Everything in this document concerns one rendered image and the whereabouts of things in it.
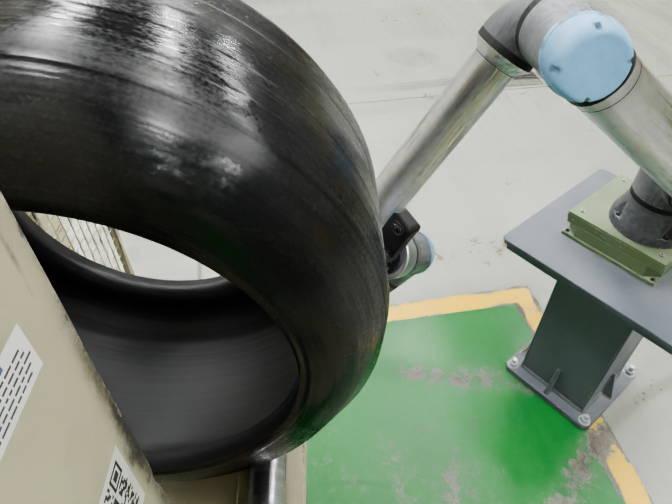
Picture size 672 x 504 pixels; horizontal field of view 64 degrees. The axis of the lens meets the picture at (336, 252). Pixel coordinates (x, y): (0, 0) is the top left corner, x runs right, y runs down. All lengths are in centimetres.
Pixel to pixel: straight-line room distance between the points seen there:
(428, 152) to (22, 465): 89
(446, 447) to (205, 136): 153
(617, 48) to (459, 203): 177
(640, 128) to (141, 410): 87
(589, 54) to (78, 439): 77
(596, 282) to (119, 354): 111
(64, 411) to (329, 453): 147
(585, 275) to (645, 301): 14
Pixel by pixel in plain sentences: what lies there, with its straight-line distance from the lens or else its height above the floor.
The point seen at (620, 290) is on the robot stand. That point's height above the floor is 60.
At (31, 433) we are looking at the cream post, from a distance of 29.
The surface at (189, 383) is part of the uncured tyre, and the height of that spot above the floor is 91.
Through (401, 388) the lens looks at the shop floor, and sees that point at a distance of 187.
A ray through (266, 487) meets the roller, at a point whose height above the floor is 92.
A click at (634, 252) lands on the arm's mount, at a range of 150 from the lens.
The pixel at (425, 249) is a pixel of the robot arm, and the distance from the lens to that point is 104.
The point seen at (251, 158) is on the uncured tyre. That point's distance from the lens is 37.
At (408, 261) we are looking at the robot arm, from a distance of 96.
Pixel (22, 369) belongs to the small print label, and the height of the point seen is 138.
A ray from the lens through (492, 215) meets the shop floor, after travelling 255.
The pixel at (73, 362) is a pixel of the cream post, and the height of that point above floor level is 134.
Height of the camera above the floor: 158
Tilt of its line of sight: 44 degrees down
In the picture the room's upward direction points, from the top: straight up
